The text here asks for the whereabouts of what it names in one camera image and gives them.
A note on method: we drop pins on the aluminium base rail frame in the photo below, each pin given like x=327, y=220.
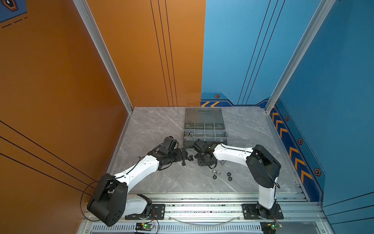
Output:
x=221, y=213

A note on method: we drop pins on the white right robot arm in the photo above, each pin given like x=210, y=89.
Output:
x=264, y=168

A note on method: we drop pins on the green circuit board left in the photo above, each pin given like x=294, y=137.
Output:
x=143, y=228

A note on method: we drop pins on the grey plastic organizer box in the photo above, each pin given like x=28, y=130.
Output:
x=206, y=123

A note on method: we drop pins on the aluminium corner post left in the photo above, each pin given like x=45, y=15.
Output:
x=94, y=32

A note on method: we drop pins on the green circuit board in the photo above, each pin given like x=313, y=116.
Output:
x=143, y=228
x=270, y=228

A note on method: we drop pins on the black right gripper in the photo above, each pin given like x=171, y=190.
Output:
x=198, y=157

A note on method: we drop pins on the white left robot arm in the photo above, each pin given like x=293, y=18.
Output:
x=110, y=201

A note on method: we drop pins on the aluminium corner post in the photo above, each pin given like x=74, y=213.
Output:
x=94, y=32
x=312, y=29

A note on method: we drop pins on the green circuit board right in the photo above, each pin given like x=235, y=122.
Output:
x=270, y=228

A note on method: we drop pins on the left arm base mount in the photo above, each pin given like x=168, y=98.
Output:
x=138, y=207

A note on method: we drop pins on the aluminium corner post right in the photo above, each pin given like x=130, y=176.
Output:
x=312, y=29

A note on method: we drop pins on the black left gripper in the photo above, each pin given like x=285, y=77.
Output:
x=179, y=157

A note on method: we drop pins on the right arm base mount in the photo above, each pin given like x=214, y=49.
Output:
x=257, y=212

